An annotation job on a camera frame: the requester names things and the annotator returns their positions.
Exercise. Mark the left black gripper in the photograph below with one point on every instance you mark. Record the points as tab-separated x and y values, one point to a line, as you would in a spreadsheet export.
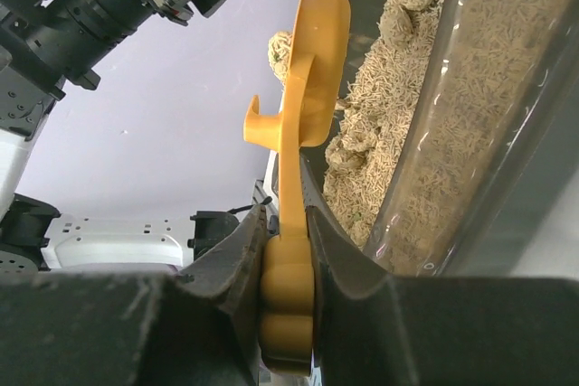
104	2

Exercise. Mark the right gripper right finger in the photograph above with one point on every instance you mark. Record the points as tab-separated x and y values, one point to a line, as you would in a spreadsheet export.
376	328

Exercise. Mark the dark grey litter box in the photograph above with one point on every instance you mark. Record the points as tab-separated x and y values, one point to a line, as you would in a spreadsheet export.
487	58

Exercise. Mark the yellow plastic litter scoop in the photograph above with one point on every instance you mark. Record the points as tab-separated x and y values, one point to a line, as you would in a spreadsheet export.
287	288

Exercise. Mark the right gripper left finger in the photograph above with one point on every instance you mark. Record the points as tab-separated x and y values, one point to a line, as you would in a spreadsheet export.
198	328

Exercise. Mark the cat litter granules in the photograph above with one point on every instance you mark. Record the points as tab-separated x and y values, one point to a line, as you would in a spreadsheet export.
375	116

